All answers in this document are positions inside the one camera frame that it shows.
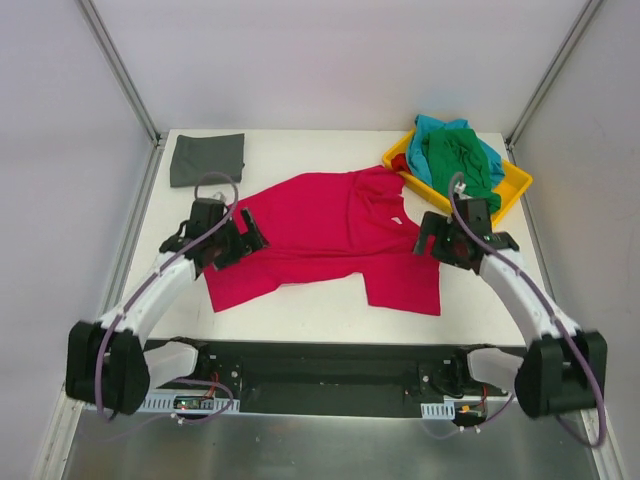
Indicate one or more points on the yellow plastic bin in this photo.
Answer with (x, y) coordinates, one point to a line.
(510, 189)

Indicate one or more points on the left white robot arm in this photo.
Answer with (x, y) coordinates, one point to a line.
(108, 363)

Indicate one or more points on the left aluminium frame post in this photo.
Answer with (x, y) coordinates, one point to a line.
(116, 64)

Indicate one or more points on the red t shirt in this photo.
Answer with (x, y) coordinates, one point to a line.
(399, 164)

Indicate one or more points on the teal t shirt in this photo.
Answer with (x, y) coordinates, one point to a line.
(417, 158)

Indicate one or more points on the green t shirt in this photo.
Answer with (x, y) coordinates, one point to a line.
(458, 151)

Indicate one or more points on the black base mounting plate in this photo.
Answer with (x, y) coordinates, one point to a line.
(359, 380)

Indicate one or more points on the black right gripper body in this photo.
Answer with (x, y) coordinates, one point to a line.
(435, 240)

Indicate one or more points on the right aluminium frame post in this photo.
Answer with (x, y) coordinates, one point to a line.
(573, 37)

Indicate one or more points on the folded grey t shirt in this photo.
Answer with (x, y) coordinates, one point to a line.
(194, 157)

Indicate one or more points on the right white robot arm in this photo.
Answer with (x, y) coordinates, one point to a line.
(563, 369)

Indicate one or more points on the right white cable duct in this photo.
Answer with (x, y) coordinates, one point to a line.
(438, 411)

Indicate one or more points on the magenta t shirt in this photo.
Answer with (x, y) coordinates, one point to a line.
(325, 226)

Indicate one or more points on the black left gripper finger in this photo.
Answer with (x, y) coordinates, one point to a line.
(226, 258)
(253, 238)

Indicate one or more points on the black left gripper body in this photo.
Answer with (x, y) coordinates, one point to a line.
(239, 245)

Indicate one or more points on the aluminium frame post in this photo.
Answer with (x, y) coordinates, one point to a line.
(573, 37)
(116, 64)

